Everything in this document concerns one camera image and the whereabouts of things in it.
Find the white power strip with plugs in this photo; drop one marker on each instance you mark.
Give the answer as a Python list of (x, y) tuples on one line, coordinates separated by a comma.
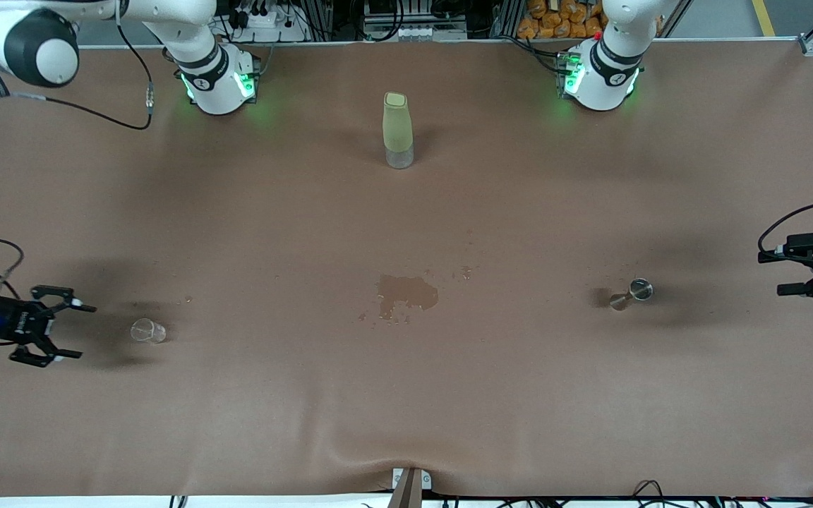
[(265, 21)]

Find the green bottle with clear base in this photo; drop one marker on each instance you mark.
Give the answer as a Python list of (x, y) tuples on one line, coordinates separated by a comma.
[(397, 127)]

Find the dark liquid spill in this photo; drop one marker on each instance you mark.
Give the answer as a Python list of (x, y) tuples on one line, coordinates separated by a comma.
[(406, 289)]

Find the metal corner bracket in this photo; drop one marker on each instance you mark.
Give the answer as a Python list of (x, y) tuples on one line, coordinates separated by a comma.
[(811, 45)]

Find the orange snack bag pile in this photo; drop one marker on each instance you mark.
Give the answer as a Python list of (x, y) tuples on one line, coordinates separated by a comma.
[(555, 21)]

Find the brown table mat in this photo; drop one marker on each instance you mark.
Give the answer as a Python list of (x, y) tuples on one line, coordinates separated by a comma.
[(308, 395)]

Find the steel double-cone jigger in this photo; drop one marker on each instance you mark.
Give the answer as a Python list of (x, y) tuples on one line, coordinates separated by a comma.
[(641, 289)]

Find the small clear glass cup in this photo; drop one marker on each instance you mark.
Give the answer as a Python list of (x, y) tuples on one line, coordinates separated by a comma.
[(147, 331)]

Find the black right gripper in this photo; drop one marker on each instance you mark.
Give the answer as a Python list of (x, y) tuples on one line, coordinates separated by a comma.
[(13, 324)]

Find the metal table edge clamp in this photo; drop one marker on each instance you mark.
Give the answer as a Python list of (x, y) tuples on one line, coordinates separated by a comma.
[(410, 490)]

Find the grey electronics box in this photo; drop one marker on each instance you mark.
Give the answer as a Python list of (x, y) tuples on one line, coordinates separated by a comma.
[(413, 32)]

